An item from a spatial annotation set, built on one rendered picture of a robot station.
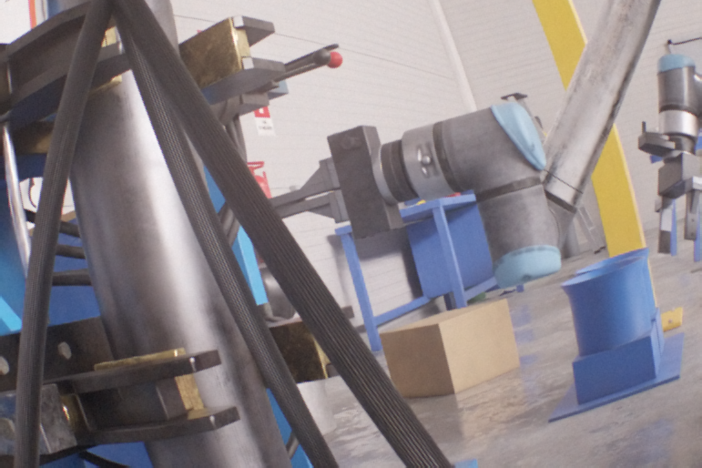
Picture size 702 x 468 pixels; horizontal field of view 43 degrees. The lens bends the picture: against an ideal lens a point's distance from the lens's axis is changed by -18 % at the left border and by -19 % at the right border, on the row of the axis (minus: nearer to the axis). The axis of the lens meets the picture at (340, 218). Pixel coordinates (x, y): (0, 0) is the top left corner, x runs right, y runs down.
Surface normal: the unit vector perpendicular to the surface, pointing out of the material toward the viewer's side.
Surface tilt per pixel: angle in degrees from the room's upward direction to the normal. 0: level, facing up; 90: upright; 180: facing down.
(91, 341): 90
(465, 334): 90
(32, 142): 90
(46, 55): 90
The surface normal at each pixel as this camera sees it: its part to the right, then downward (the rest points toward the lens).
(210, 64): -0.58, 0.12
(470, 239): -0.36, 0.05
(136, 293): -0.15, 0.00
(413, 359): -0.84, 0.21
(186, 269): 0.51, -0.18
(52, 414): 0.89, -0.26
